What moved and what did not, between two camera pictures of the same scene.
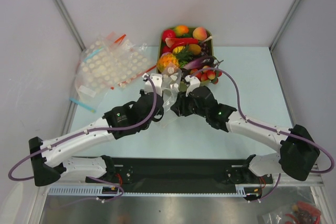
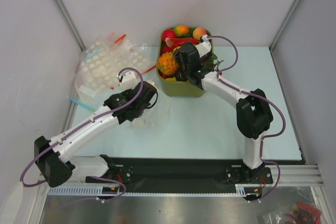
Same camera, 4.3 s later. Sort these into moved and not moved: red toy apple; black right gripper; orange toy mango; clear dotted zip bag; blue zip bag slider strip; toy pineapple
Moved: black right gripper; clear dotted zip bag
Not moved: orange toy mango; toy pineapple; red toy apple; blue zip bag slider strip
